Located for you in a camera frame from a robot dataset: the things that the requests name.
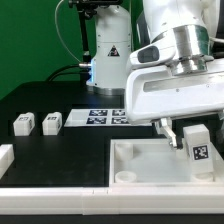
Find white sheet with markers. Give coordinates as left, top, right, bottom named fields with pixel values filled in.
left=63, top=107, right=153, bottom=128

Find black camera stand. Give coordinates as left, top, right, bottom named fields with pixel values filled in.
left=68, top=0, right=123, bottom=82

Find white square table top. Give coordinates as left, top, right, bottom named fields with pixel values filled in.
left=109, top=139, right=224, bottom=187

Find white U-shaped fence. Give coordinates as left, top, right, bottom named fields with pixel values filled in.
left=0, top=141, right=224, bottom=217

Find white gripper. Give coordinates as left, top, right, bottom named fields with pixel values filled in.
left=125, top=61, right=224, bottom=150

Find grey cable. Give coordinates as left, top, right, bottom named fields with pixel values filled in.
left=54, top=0, right=83, bottom=64

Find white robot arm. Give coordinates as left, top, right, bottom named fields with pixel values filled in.
left=87, top=0, right=224, bottom=147

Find black cables at base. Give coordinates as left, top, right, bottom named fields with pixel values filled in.
left=45, top=64, right=91, bottom=83

